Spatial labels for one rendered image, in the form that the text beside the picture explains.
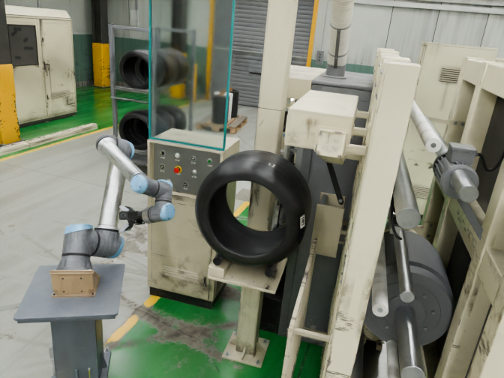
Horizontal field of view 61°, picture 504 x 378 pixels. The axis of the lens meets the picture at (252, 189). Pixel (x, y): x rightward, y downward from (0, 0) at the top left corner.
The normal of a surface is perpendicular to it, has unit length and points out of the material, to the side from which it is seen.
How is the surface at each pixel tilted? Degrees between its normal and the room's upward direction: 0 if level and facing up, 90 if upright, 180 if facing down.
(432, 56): 90
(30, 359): 0
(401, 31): 90
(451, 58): 90
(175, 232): 90
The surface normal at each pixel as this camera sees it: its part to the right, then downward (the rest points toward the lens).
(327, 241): -0.26, 0.33
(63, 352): 0.19, 0.37
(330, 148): -0.22, 0.02
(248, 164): -0.15, -0.47
